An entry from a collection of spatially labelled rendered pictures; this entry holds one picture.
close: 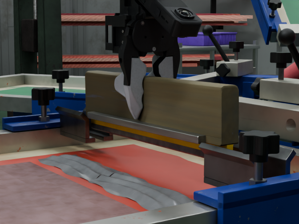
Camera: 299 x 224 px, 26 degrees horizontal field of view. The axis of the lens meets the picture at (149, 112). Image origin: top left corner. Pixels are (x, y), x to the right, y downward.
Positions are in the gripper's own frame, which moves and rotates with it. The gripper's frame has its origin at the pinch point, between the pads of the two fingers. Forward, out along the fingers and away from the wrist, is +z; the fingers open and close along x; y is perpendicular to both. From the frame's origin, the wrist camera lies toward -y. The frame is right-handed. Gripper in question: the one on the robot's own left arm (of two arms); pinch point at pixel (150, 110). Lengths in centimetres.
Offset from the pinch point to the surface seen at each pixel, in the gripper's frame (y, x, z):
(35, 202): -5.7, 20.9, 9.4
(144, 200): -13.3, 9.8, 9.0
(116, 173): -0.7, 6.2, 8.6
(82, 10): 928, -476, -26
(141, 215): -26.9, 19.0, 5.8
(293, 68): 28, -59, -2
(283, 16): 78, -105, -14
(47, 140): 25.2, 5.0, 8.1
